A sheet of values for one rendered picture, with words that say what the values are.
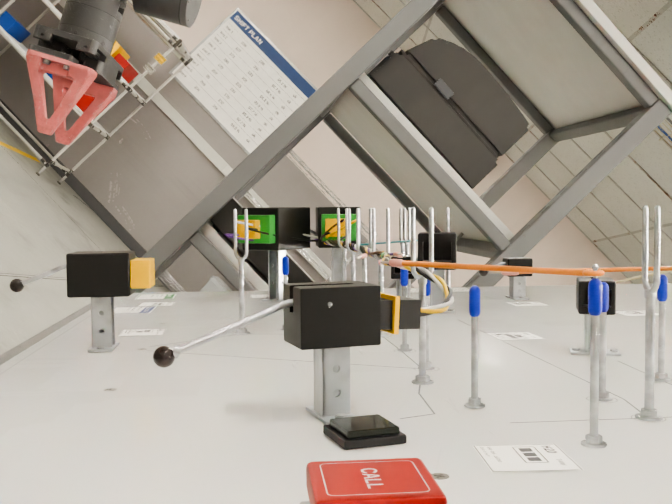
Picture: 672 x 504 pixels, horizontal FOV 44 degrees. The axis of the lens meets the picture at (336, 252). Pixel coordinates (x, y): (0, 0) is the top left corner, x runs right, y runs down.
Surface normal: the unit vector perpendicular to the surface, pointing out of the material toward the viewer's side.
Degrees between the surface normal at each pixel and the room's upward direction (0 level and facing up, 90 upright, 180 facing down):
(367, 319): 80
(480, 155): 90
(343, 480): 47
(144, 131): 90
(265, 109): 90
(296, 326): 135
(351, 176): 90
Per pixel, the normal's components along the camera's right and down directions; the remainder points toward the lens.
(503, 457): -0.01, -1.00
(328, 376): 0.33, 0.04
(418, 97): 0.12, 0.07
